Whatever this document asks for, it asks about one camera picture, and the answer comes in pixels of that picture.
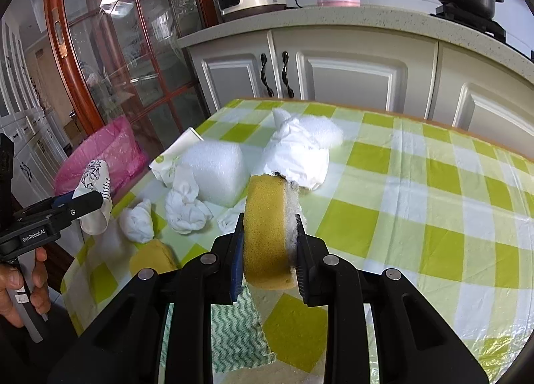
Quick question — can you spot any green wavy striped cleaning cloth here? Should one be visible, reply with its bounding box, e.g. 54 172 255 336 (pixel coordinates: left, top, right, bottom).
162 284 277 373

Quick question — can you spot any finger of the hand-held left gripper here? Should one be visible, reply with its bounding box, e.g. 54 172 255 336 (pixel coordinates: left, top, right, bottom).
51 193 84 208
69 191 104 218

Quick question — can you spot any green checked tablecloth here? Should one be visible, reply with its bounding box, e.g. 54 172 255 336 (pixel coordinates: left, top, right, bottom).
60 98 534 384

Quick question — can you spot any small crumpled white tissue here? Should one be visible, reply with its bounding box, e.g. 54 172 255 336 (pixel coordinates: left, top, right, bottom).
119 198 156 243

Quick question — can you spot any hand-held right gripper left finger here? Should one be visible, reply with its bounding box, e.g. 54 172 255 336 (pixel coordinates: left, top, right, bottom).
48 214 247 384

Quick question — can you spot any large crumpled white paper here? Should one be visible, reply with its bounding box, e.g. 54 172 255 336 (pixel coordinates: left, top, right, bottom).
262 117 330 191

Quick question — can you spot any large crumpled white tissue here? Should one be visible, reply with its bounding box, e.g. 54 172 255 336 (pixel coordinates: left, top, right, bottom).
164 167 214 235

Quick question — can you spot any white wall cupboard unit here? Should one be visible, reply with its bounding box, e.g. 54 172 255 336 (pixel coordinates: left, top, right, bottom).
0 17 80 218

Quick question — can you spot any black patterned white paper cup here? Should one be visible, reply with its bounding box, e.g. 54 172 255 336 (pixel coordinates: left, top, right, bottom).
74 159 114 236

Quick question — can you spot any flat white tissue scrap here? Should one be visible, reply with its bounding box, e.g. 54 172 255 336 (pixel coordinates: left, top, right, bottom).
217 200 248 231

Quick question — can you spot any person's left hand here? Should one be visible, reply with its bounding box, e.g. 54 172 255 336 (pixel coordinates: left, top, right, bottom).
0 248 50 328

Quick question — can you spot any black gas stove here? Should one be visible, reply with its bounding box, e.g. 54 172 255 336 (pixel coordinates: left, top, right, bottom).
430 2 507 43

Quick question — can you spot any yellow sponge with white pad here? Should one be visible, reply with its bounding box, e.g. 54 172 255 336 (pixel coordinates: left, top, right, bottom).
243 172 307 290

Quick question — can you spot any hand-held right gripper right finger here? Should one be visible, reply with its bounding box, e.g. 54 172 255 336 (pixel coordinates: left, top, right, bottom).
294 214 489 384

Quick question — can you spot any pink trash bin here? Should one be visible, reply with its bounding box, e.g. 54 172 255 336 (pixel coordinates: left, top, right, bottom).
54 116 150 198

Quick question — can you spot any large white foam block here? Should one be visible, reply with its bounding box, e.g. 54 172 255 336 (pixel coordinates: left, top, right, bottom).
177 141 245 206

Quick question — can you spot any black cabinet door handle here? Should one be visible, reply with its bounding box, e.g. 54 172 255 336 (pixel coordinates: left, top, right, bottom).
260 53 275 98
281 51 295 99

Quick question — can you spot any plain yellow sponge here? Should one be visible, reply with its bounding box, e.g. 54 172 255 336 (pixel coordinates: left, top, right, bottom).
129 239 181 277

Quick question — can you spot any red wooden glass door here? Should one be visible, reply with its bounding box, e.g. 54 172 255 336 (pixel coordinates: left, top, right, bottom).
43 0 234 159

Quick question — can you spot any white kitchen base cabinet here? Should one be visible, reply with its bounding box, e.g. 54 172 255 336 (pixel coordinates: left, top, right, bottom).
177 4 534 151

